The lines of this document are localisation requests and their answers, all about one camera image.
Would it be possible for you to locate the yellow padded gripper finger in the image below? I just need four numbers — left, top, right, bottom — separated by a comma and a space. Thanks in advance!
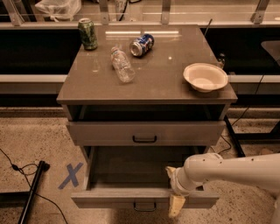
168, 194, 186, 218

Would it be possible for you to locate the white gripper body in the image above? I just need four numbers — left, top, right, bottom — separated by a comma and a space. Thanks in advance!
170, 167, 194, 196

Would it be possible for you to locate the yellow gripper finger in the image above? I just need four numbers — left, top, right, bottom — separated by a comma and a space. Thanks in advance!
165, 166, 176, 178

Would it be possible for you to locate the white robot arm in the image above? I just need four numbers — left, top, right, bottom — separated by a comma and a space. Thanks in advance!
165, 153, 280, 224

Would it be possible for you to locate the grey drawer cabinet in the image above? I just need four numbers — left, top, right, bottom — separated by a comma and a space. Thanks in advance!
56, 24, 238, 165

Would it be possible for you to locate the black stand leg right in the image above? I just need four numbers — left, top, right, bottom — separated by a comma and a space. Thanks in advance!
224, 116, 245, 158

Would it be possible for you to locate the black stand leg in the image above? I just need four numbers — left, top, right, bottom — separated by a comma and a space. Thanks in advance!
224, 116, 245, 158
17, 161, 50, 224

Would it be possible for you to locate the blue tape cross mark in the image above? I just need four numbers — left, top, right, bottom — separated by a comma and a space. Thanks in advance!
59, 163, 83, 190

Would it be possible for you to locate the white paper bowl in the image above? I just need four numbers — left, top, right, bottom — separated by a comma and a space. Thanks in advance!
183, 63, 228, 93

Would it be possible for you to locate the clear plastic water bottle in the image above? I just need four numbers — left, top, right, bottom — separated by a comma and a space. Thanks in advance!
111, 47, 136, 83

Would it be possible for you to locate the black stand leg left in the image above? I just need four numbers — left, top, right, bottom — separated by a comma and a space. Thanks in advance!
17, 161, 50, 224

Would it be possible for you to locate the blue pepsi can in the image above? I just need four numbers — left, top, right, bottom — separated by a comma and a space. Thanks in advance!
129, 33, 154, 57

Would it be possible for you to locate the green soda can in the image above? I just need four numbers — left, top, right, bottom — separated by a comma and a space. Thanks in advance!
78, 17, 98, 50

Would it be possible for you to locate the white plastic bag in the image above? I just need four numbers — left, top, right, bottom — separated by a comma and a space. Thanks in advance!
35, 0, 81, 21

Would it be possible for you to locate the black cable on left floor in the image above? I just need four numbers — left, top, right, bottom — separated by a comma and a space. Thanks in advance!
0, 148, 68, 224

